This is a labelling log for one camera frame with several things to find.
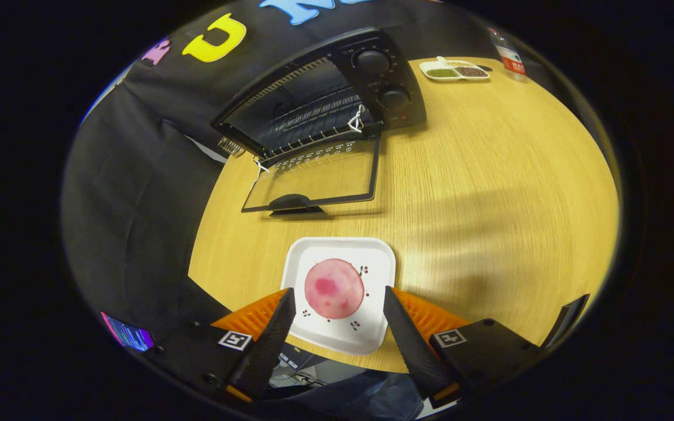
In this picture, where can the computer monitor screen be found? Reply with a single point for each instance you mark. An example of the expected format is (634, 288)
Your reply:
(127, 334)

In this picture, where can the black chair back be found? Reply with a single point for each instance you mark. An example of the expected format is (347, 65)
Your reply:
(568, 321)

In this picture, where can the person's blue jeans leg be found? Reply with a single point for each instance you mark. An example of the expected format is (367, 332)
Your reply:
(360, 397)

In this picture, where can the clear water bottle red label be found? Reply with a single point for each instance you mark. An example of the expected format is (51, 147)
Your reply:
(511, 58)

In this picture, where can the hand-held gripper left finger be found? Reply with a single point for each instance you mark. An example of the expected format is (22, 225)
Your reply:
(270, 345)

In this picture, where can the black backdrop cloth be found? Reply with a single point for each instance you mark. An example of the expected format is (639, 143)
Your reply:
(138, 193)

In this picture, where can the white divided dish with beans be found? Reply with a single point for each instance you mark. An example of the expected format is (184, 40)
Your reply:
(436, 65)

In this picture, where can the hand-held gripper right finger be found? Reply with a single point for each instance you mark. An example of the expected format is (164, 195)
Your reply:
(410, 345)

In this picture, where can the white square plate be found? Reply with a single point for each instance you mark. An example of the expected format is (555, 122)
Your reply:
(337, 336)

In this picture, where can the black toaster oven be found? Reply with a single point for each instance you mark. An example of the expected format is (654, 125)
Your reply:
(375, 88)

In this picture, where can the pink round food slice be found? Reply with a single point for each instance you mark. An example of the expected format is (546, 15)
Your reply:
(334, 289)

